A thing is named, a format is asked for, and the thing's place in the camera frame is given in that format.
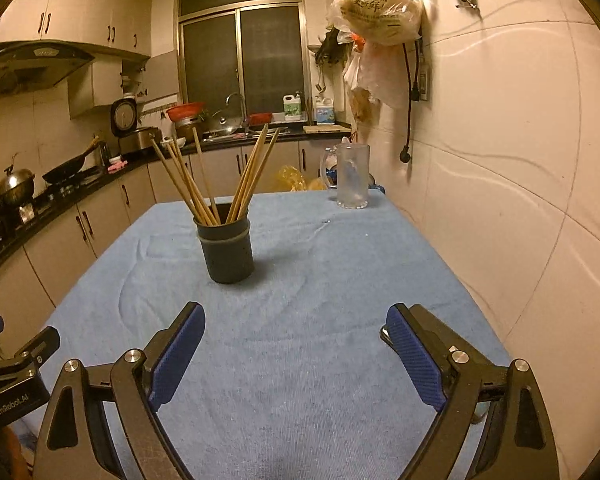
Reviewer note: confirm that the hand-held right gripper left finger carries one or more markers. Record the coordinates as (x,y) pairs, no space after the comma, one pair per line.
(177,355)

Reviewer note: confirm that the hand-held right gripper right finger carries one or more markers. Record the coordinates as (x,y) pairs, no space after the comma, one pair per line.
(415,360)

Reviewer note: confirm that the black chopstick holder cup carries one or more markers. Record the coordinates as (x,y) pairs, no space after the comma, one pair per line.
(225,255)

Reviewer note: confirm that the bundle of wooden chopsticks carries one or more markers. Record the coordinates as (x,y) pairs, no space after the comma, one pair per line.
(237,210)

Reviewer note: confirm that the kitchen base cabinets with counter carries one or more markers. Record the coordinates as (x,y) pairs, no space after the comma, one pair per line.
(55,245)

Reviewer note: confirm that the blue terry table cloth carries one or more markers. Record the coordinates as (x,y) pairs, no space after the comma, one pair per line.
(305,285)

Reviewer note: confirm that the steel pot with domed lid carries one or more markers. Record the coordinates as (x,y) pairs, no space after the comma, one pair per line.
(15,185)

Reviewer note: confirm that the gas stove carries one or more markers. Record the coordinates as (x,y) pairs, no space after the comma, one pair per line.
(75,187)

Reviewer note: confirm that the clear glass mug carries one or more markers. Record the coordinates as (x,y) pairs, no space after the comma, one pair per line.
(352,180)

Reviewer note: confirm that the pink cloth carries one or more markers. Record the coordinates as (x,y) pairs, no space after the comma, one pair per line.
(116,164)

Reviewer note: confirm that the yellow plastic bag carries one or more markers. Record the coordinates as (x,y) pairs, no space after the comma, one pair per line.
(295,180)

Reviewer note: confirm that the rice cooker with open lid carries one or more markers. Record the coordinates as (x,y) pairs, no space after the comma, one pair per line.
(140,142)

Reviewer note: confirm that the metal cooking pot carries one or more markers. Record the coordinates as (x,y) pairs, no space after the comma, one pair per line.
(187,127)

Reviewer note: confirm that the glass pot lid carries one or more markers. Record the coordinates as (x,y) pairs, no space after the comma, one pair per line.
(225,122)

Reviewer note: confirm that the red plastic basin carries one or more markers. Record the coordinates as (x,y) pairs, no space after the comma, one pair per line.
(185,111)

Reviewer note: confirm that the wooden cutting board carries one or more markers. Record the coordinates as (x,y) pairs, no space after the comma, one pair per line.
(327,129)

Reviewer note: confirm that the chrome sink faucet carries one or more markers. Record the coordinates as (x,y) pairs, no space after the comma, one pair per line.
(244,115)

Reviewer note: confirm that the red bowl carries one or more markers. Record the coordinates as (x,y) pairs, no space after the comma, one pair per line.
(260,119)

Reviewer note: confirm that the white jug with blue label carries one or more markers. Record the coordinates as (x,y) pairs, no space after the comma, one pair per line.
(324,112)

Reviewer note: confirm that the range hood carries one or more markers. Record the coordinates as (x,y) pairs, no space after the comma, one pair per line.
(35,67)

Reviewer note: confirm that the white jug with green label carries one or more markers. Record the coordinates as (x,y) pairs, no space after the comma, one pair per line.
(292,107)

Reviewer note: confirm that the hanging clear plastic bags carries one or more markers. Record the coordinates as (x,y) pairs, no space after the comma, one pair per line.
(375,75)

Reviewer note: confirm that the kitchen window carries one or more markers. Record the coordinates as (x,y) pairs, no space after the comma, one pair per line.
(270,50)

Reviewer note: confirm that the hanging black bag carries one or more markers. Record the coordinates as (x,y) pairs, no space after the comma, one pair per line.
(330,47)

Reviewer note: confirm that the upper kitchen cabinets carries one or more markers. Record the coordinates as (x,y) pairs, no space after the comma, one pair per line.
(90,0)

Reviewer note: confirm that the wall power socket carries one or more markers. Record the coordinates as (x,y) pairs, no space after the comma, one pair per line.
(424,85)

